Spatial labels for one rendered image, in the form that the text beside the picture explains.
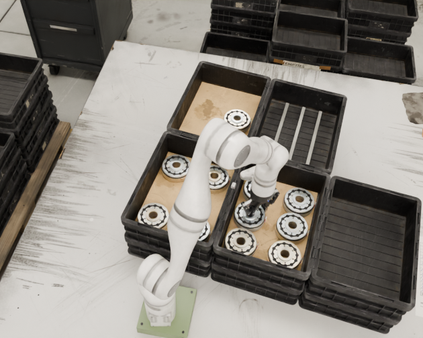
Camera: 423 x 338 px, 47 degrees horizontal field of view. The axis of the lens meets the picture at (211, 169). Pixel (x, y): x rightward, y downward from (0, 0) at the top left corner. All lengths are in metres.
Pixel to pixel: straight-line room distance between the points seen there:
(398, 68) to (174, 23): 1.64
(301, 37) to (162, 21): 1.25
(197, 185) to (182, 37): 2.59
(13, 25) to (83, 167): 2.12
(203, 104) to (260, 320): 0.86
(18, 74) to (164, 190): 1.29
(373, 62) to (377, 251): 1.60
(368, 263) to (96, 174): 1.04
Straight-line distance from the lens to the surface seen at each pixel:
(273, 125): 1.94
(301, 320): 1.68
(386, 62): 3.12
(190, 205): 1.15
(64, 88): 3.34
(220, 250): 1.48
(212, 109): 1.97
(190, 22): 3.80
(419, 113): 2.36
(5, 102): 2.62
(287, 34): 2.95
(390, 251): 1.73
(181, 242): 1.20
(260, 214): 1.65
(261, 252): 1.61
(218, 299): 1.67
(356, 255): 1.68
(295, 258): 1.58
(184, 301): 1.61
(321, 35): 2.99
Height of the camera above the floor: 2.24
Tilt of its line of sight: 53 degrees down
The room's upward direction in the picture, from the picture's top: 4 degrees clockwise
